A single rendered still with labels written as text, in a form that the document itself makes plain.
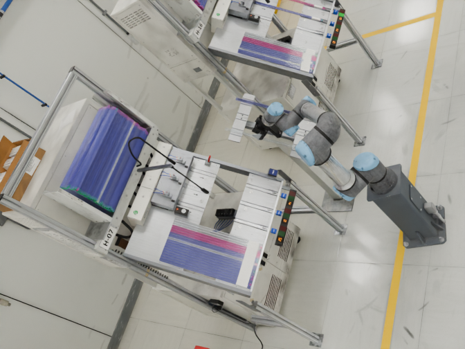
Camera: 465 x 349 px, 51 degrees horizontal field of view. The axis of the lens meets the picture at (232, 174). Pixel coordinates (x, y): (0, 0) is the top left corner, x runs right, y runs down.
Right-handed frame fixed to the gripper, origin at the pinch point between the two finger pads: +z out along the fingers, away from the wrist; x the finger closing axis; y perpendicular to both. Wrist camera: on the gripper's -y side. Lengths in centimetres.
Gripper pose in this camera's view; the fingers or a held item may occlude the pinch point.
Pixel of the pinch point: (259, 137)
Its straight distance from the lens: 281.1
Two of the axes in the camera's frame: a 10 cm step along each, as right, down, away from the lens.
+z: -2.5, 3.5, 9.0
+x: -2.9, 8.6, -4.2
